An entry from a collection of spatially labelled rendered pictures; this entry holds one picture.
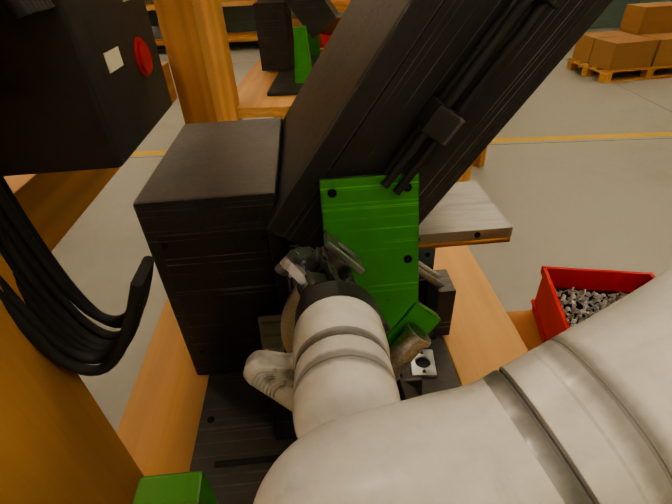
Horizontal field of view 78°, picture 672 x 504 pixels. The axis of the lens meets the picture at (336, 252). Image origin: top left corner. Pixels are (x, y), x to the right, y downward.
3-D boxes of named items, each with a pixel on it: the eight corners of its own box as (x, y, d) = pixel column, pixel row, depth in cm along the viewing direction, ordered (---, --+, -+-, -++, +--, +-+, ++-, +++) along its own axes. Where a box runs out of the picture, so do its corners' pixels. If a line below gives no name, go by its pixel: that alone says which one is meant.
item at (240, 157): (301, 262, 96) (284, 116, 77) (303, 368, 72) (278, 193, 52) (222, 269, 96) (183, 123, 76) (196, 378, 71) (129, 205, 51)
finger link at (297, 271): (320, 284, 37) (330, 283, 39) (288, 248, 38) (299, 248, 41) (303, 302, 38) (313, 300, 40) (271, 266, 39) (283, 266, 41)
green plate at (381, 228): (405, 303, 62) (404, 161, 55) (418, 332, 55) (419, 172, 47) (328, 309, 62) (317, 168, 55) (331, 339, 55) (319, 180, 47)
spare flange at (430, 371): (409, 351, 74) (409, 348, 73) (432, 352, 74) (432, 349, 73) (412, 377, 69) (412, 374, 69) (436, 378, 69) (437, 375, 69)
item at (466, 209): (474, 195, 78) (476, 180, 76) (509, 243, 65) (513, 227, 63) (265, 211, 77) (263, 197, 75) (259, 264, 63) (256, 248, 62)
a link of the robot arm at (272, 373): (239, 364, 35) (225, 418, 29) (327, 271, 32) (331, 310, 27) (321, 418, 38) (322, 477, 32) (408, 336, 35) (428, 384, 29)
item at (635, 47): (647, 62, 587) (669, 1, 543) (693, 75, 522) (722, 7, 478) (565, 69, 579) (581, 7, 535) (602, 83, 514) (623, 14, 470)
